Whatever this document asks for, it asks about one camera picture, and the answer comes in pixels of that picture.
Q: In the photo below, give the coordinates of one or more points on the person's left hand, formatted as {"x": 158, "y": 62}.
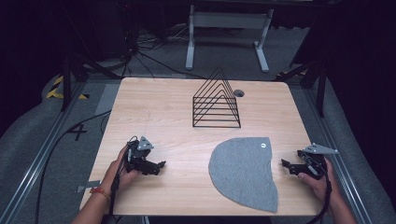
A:
{"x": 123, "y": 179}

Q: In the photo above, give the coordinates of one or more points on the grey felt half-round mat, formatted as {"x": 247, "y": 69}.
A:
{"x": 244, "y": 172}

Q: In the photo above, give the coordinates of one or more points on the yellow and black floor tape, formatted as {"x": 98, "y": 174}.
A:
{"x": 54, "y": 91}

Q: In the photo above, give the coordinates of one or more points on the person's right hand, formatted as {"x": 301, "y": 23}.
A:
{"x": 319, "y": 186}

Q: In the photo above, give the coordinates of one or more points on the aluminium floor rail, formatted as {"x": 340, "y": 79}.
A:
{"x": 40, "y": 155}
{"x": 337, "y": 149}

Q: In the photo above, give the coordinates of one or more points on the black tripod stand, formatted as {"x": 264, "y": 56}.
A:
{"x": 320, "y": 84}
{"x": 67, "y": 81}

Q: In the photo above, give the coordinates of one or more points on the white metal desk frame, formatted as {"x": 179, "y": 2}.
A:
{"x": 229, "y": 20}

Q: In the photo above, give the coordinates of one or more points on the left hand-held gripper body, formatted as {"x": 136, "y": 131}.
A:
{"x": 137, "y": 155}

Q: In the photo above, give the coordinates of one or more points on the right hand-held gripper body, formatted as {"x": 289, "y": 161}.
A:
{"x": 315, "y": 161}

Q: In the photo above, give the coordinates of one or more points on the grey tape strip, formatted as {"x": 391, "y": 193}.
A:
{"x": 88, "y": 185}

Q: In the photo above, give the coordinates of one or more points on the grey round table grommet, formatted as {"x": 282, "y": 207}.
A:
{"x": 238, "y": 93}

